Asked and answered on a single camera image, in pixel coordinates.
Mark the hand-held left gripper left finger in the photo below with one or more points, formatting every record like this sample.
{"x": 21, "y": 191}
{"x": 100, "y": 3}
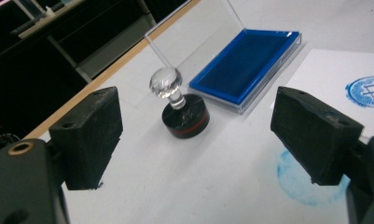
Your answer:
{"x": 88, "y": 137}

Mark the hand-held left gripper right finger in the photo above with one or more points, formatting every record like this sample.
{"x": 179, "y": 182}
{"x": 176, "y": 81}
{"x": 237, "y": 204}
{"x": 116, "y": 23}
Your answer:
{"x": 312, "y": 133}

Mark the round stamp with clear knob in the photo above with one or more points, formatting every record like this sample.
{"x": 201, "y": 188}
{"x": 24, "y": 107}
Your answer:
{"x": 166, "y": 84}

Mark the blue ink pad clear case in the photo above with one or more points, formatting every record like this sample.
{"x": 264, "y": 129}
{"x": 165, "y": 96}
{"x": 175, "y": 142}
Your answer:
{"x": 240, "y": 68}

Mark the white paper sheet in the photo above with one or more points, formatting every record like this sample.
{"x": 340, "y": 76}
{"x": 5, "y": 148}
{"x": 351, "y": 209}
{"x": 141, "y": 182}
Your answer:
{"x": 327, "y": 81}

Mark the white metal desk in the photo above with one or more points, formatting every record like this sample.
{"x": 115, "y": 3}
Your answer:
{"x": 113, "y": 49}

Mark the large white table cover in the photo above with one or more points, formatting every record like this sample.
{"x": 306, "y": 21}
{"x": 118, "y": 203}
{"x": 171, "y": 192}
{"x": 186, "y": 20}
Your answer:
{"x": 175, "y": 177}

